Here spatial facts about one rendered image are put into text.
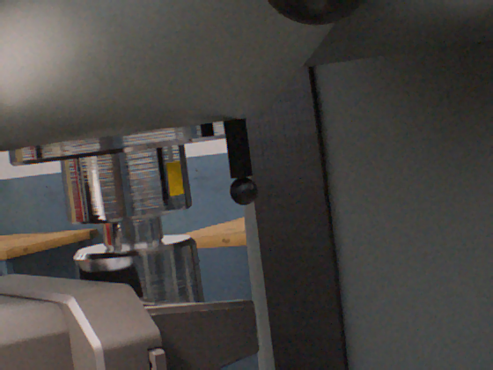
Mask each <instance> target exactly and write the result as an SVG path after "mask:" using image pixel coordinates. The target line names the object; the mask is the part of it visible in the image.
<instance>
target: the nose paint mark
mask: <svg viewBox="0 0 493 370"><path fill-rule="evenodd" d="M166 168H167V175H168V181H169V188H170V195H171V196H178V195H182V194H184V192H183V186H182V179H181V172H180V162H173V163H166Z"/></svg>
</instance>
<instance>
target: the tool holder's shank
mask: <svg viewBox="0 0 493 370"><path fill-rule="evenodd" d="M166 214H168V213H165V214H161V215H156V216H150V217H145V218H135V219H128V220H122V221H115V222H107V223H99V224H97V225H101V228H102V236H103V246H104V247H106V248H129V247H136V246H141V245H146V244H151V243H153V244H154V243H158V242H161V241H162V239H164V232H163V226H162V219H161V216H162V215H166Z"/></svg>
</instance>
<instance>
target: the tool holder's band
mask: <svg viewBox="0 0 493 370"><path fill-rule="evenodd" d="M197 263H198V254H197V246H196V240H194V239H193V238H192V237H191V236H189V235H164V239H162V241H161V242H158V243H154V244H153V243H151V244H146V245H141V246H136V247H129V248H106V247H104V246H103V244H99V245H95V246H92V247H89V248H83V249H79V250H78V251H77V253H76V254H75V255H74V264H75V271H76V278H77V279H80V280H91V281H107V280H115V281H116V280H124V279H131V278H142V277H148V276H154V275H158V274H162V273H165V274H166V273H170V272H175V271H178V270H183V269H186V268H189V267H192V266H194V265H196V264H197Z"/></svg>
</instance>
